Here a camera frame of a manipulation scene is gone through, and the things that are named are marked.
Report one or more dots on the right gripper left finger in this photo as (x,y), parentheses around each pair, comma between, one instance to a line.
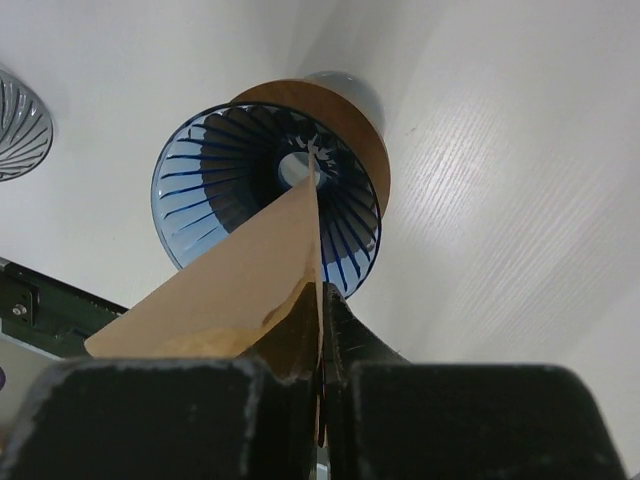
(250,417)

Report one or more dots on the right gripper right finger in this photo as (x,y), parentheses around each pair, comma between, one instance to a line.
(384,417)

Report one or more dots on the grey glass dripper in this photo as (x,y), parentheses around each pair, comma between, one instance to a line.
(27,130)

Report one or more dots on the brown paper coffee filter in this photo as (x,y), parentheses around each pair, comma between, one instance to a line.
(259,292)

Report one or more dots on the blue glass dripper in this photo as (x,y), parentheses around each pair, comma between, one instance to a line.
(229,162)

